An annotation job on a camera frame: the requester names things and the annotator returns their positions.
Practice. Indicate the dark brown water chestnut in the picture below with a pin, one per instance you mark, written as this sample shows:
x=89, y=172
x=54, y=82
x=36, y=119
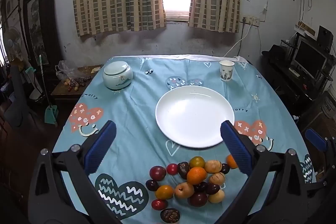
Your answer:
x=183, y=170
x=170, y=215

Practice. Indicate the dark red plum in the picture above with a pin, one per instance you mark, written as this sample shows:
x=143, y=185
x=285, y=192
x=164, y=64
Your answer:
x=198, y=199
x=157, y=172

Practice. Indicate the white power strip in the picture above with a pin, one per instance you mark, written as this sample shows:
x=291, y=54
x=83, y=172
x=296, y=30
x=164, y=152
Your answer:
x=240, y=59

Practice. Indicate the white standing fan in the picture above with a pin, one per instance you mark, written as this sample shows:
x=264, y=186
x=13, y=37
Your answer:
x=13, y=43

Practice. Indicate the green yellow tangerine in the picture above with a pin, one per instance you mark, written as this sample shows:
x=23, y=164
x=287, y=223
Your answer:
x=197, y=161

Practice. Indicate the blue printed tablecloth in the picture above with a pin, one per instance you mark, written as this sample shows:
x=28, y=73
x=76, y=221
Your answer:
x=136, y=113

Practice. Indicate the printed paper cup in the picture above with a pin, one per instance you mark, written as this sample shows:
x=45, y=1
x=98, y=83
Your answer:
x=226, y=71

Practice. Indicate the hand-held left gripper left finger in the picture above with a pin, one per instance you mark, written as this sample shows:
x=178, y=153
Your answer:
x=101, y=145

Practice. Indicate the black bag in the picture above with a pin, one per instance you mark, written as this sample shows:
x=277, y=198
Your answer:
x=275, y=54

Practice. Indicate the red cherry tomato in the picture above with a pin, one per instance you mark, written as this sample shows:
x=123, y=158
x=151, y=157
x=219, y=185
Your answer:
x=172, y=169
x=159, y=204

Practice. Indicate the small orange yellow tangerine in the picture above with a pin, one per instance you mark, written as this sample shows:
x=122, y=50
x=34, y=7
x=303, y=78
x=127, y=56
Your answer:
x=164, y=192

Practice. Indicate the white plate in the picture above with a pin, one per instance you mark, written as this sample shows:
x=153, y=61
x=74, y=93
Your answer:
x=194, y=113

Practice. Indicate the pale green lidded ceramic jar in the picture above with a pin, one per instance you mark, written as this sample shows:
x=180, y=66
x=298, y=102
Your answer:
x=117, y=77

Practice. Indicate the orange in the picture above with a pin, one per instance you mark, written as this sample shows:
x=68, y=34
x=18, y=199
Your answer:
x=231, y=161
x=196, y=176

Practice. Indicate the black speaker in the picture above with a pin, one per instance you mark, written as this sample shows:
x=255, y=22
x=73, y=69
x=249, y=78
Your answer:
x=325, y=37

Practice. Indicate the russet brown pear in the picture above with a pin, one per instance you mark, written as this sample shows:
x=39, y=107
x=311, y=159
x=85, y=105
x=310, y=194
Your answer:
x=184, y=190

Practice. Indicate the dark purple plum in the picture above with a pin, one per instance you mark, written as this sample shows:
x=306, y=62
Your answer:
x=213, y=188
x=200, y=186
x=151, y=185
x=225, y=168

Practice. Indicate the wooden side table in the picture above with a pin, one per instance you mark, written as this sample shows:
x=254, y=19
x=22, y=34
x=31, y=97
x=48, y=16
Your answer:
x=63, y=95

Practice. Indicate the grey chair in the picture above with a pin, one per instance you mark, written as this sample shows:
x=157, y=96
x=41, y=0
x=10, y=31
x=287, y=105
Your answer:
x=18, y=103

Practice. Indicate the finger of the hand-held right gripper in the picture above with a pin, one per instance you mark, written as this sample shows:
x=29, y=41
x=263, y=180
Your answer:
x=319, y=190
x=316, y=138

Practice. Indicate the pale yellow pepino melon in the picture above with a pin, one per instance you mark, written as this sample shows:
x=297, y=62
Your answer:
x=216, y=197

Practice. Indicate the black computer monitor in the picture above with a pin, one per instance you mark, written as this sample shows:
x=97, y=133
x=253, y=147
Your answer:
x=309, y=60

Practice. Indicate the plain tan pepino melon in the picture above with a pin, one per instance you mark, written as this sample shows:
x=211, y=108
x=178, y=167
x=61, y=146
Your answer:
x=212, y=166

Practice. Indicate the dark framed picture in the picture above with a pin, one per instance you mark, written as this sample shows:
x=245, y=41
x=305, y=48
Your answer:
x=39, y=19

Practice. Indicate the clear plastic bag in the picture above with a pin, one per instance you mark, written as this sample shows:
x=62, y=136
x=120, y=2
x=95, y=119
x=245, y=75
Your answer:
x=65, y=69

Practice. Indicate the plastic bag with fruit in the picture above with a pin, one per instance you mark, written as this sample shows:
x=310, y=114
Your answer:
x=76, y=82

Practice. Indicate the white wall socket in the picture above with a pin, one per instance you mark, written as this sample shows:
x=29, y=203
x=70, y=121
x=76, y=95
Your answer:
x=250, y=21

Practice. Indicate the black computer desk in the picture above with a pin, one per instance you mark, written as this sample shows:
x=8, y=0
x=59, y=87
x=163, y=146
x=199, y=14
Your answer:
x=291, y=85

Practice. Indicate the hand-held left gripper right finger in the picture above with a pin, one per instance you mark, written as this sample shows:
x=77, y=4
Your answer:
x=235, y=145

